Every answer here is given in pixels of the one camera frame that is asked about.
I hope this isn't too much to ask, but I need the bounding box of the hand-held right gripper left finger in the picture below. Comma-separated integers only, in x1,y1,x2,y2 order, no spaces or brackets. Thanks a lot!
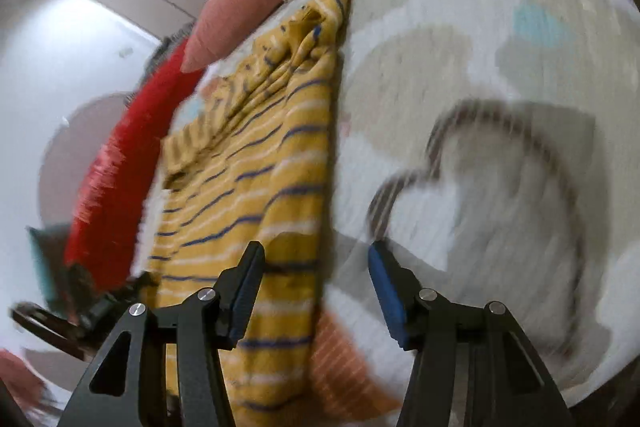
57,242,266,427

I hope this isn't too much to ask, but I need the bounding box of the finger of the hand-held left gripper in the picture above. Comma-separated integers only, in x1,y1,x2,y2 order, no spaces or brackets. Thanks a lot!
102,272,160,315

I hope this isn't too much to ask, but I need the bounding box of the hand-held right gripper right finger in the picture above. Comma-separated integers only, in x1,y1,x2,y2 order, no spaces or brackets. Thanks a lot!
368,241,574,427

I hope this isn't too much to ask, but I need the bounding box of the yellow striped sweater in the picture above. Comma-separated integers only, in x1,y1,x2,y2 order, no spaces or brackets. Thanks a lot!
134,0,355,413

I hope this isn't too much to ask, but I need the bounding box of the teal box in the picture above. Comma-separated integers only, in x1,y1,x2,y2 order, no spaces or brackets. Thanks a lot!
27,223,72,305

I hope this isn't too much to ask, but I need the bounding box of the red pillow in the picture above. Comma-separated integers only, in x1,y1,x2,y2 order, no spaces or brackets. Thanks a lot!
64,38,203,290

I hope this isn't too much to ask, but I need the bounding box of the printed quilted blanket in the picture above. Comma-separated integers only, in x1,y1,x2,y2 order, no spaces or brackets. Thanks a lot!
140,0,640,423

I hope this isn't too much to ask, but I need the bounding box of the pink pillow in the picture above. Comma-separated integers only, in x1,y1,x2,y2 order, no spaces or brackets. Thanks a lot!
181,0,301,72

